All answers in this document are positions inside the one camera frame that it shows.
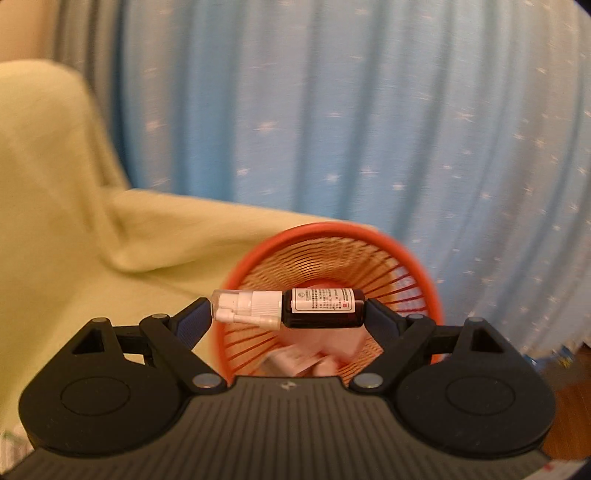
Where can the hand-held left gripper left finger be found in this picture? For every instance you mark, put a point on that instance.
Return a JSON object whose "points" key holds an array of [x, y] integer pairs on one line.
{"points": [[194, 319]]}

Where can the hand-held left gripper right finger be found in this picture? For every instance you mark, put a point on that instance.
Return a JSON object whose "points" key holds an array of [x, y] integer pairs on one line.
{"points": [[376, 319]]}

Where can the brown spray bottle white nozzle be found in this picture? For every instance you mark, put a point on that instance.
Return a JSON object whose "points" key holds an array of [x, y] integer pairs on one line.
{"points": [[323, 307]]}

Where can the orange mesh basket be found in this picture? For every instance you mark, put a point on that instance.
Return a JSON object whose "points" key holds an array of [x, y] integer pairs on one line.
{"points": [[277, 272]]}

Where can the yellow covered sofa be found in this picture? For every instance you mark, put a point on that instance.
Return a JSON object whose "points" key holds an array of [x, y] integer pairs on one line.
{"points": [[55, 230]]}

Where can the blue star-patterned curtain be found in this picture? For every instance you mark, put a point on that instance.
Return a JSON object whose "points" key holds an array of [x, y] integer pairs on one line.
{"points": [[323, 115]]}

